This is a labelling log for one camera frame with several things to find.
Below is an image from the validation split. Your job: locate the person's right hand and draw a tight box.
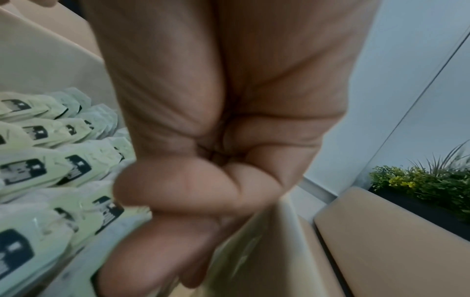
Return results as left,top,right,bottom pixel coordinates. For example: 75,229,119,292
79,0,381,297

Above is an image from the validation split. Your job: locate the beige cardboard box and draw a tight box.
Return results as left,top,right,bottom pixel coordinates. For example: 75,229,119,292
0,5,317,297

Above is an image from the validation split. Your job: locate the pile of pale green packets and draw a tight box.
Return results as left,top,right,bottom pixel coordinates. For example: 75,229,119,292
0,87,155,297

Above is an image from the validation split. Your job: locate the green artificial plant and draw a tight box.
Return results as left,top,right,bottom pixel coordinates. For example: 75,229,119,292
369,142,470,216

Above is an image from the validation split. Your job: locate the beige upholstered bench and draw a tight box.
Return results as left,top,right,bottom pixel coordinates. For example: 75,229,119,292
297,185,470,297

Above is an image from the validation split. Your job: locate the black planter box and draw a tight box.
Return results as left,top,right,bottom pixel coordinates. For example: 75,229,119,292
370,184,470,242

